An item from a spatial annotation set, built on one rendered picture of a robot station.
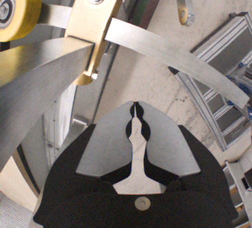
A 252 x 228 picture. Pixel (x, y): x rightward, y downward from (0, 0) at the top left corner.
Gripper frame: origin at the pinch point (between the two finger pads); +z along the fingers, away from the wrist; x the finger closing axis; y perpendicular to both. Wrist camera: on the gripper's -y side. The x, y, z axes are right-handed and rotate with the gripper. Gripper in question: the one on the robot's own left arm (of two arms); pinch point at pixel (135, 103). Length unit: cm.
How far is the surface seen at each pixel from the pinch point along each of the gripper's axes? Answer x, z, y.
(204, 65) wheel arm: 10.2, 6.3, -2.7
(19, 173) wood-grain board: -36.0, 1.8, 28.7
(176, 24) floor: 35, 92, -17
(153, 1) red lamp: 4.8, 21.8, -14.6
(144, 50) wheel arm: 1.3, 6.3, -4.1
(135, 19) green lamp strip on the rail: 0.6, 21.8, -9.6
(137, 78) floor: 6, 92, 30
